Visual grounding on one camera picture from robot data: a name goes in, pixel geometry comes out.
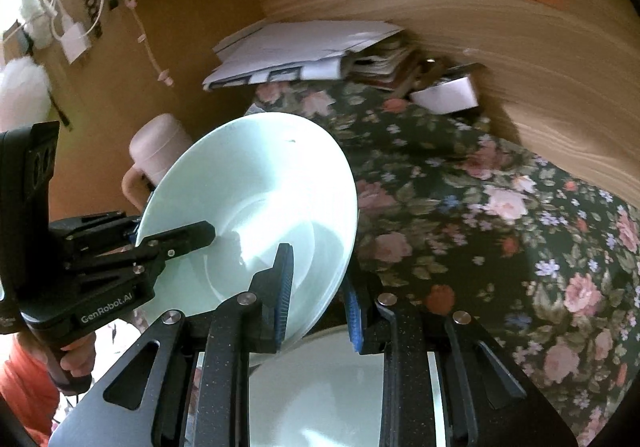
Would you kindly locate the stack of papers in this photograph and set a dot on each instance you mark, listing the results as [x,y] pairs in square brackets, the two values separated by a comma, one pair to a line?
[322,50]

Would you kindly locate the mint green plate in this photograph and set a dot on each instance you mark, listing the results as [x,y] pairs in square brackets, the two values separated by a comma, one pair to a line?
[321,393]

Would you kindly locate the floral dark tablecloth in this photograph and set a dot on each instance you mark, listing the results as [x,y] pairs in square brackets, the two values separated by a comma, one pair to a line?
[452,217]

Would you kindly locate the white charger plug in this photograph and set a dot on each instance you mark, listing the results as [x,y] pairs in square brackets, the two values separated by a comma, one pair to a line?
[75,42]

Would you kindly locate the pink jug with handle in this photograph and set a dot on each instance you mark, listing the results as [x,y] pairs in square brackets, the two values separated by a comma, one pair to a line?
[153,150]

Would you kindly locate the mint green bowl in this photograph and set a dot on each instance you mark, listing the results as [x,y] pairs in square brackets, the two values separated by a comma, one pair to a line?
[260,180]

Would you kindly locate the person left hand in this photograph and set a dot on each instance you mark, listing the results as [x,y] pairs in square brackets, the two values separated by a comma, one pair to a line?
[80,356]

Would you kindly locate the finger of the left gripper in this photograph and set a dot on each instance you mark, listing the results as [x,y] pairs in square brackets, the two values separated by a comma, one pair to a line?
[177,239]

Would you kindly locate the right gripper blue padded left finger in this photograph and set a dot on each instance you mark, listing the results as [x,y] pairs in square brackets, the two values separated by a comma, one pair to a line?
[272,287]

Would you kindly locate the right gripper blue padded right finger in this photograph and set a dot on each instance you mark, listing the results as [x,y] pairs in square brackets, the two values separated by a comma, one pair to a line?
[368,329]

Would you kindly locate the small white box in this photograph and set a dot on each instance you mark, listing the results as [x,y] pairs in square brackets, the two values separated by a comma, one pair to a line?
[445,98]

